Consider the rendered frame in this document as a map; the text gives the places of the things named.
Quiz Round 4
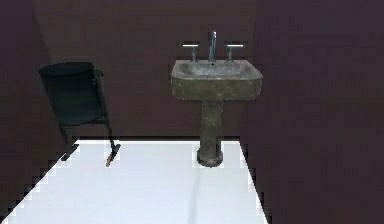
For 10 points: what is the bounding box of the chrome faucet handle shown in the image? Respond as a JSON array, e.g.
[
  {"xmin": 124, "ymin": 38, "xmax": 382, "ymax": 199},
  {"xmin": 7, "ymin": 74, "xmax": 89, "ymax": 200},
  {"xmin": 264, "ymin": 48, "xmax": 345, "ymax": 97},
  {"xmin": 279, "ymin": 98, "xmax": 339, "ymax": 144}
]
[
  {"xmin": 225, "ymin": 43, "xmax": 245, "ymax": 63},
  {"xmin": 182, "ymin": 43, "xmax": 200, "ymax": 64}
]

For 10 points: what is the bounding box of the black garbage can on stilts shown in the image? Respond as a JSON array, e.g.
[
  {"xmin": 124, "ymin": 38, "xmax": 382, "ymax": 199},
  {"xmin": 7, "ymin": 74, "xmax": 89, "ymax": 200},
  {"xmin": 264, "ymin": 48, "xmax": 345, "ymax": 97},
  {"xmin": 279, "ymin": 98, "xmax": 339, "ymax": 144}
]
[{"xmin": 38, "ymin": 61, "xmax": 122, "ymax": 168}]

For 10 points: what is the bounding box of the grey stone pedestal sink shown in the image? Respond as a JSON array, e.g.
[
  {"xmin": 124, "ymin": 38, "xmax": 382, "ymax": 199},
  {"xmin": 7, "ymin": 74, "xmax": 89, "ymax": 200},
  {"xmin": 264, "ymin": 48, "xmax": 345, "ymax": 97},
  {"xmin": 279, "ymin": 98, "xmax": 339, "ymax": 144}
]
[{"xmin": 170, "ymin": 59, "xmax": 264, "ymax": 168}]

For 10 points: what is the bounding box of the chrome sink faucet spout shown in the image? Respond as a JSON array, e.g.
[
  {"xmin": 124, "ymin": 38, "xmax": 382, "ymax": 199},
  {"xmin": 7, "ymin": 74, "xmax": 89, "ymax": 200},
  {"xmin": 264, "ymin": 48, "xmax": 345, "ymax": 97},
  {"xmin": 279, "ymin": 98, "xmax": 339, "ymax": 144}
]
[{"xmin": 207, "ymin": 30, "xmax": 218, "ymax": 64}]

